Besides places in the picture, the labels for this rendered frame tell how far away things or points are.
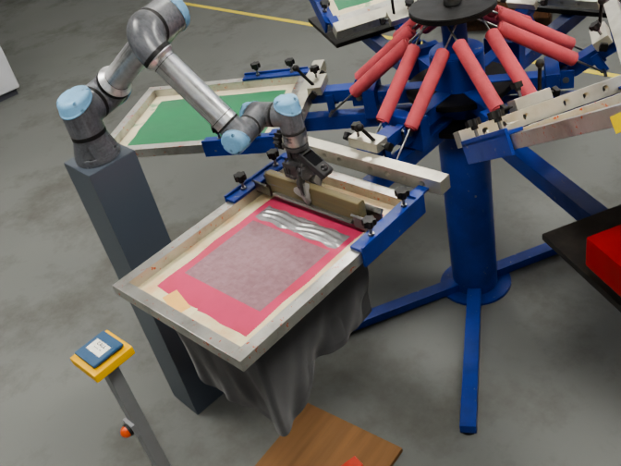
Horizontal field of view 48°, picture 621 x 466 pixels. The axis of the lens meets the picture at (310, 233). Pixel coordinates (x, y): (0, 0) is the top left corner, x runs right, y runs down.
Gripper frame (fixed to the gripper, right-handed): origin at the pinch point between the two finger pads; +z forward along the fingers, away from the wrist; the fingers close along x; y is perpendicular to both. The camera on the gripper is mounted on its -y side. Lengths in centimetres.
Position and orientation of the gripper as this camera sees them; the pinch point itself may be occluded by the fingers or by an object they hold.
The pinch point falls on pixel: (314, 199)
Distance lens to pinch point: 224.8
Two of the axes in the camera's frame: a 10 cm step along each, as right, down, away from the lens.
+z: 2.0, 7.9, 5.8
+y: -7.2, -2.8, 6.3
